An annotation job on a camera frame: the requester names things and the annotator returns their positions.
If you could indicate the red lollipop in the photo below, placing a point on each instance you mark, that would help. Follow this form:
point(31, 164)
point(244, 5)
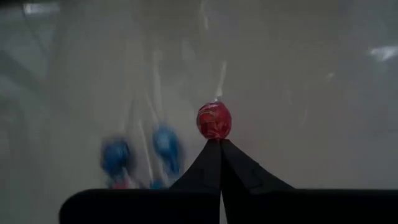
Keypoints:
point(119, 184)
point(214, 119)

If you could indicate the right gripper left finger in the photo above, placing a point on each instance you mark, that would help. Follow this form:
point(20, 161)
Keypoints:
point(155, 207)

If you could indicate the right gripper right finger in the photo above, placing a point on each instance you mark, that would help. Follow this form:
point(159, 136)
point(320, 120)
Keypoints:
point(295, 207)

